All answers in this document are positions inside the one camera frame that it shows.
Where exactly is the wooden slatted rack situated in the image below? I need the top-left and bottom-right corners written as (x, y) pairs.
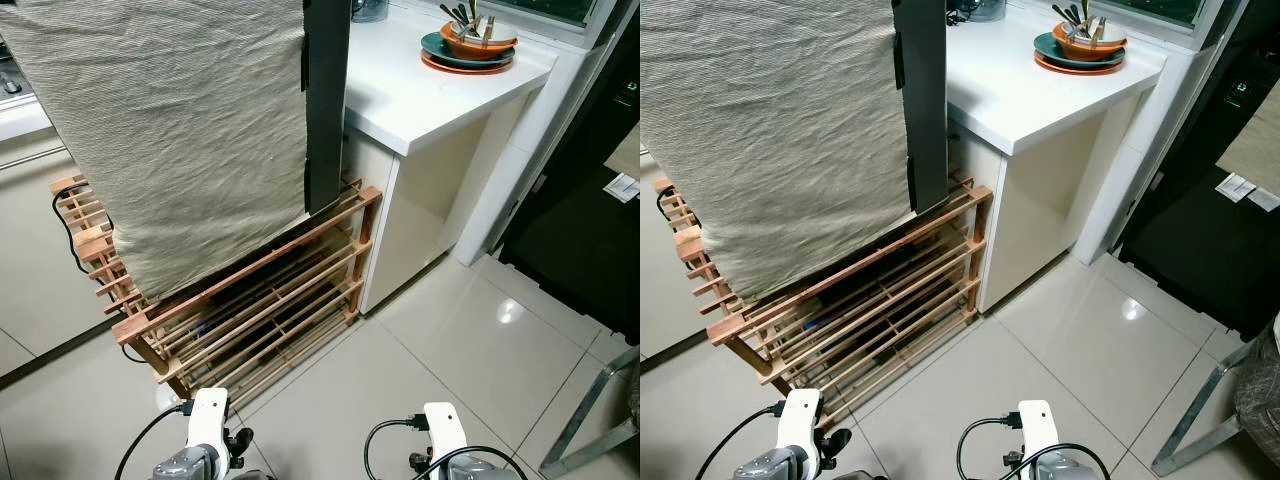
top-left (655, 175), bottom-right (994, 401)
top-left (50, 173), bottom-right (384, 399)

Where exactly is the black appliance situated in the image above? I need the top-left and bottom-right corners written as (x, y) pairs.
top-left (497, 0), bottom-right (641, 346)
top-left (1112, 0), bottom-right (1280, 346)

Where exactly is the beige wrinkled cloth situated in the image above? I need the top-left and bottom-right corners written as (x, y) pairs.
top-left (640, 0), bottom-right (916, 301)
top-left (0, 0), bottom-right (307, 301)

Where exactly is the black flat panel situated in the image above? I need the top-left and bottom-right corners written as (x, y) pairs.
top-left (890, 0), bottom-right (949, 215)
top-left (302, 0), bottom-right (353, 217)

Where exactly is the white counter cabinet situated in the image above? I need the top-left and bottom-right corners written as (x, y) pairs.
top-left (945, 0), bottom-right (1171, 315)
top-left (343, 0), bottom-right (561, 317)

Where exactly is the orange plate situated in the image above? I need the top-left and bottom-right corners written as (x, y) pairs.
top-left (420, 50), bottom-right (515, 76)
top-left (1033, 50), bottom-right (1125, 76)

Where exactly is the teal plate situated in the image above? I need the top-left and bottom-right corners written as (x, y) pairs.
top-left (1033, 30), bottom-right (1127, 67)
top-left (420, 32), bottom-right (517, 69)

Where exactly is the orange bowl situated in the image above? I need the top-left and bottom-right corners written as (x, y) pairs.
top-left (1052, 20), bottom-right (1129, 59)
top-left (440, 22), bottom-right (519, 61)

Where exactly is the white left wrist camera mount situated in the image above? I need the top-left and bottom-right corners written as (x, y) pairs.
top-left (185, 387), bottom-right (232, 453)
top-left (778, 388), bottom-right (823, 453)

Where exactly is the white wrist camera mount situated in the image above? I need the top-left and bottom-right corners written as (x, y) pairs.
top-left (1015, 400), bottom-right (1061, 463)
top-left (420, 402), bottom-right (470, 463)
top-left (778, 388), bottom-right (823, 453)
top-left (185, 387), bottom-right (232, 453)

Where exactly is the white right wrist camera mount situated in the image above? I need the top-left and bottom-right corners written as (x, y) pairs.
top-left (1015, 400), bottom-right (1061, 463)
top-left (420, 402), bottom-right (470, 463)

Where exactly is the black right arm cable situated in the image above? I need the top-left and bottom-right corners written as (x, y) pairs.
top-left (954, 412), bottom-right (1021, 480)
top-left (362, 414), bottom-right (426, 480)

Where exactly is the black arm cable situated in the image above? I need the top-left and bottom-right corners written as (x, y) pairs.
top-left (115, 400), bottom-right (196, 480)
top-left (954, 412), bottom-right (1021, 480)
top-left (362, 414), bottom-right (426, 480)
top-left (695, 400), bottom-right (786, 480)

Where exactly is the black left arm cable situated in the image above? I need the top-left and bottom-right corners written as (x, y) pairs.
top-left (115, 400), bottom-right (196, 480)
top-left (695, 400), bottom-right (786, 480)

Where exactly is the grey metal frame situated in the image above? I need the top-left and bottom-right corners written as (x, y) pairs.
top-left (540, 345), bottom-right (641, 477)
top-left (1150, 340), bottom-right (1256, 477)

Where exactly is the black power cable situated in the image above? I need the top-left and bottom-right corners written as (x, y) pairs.
top-left (52, 187), bottom-right (116, 273)
top-left (656, 187), bottom-right (693, 243)

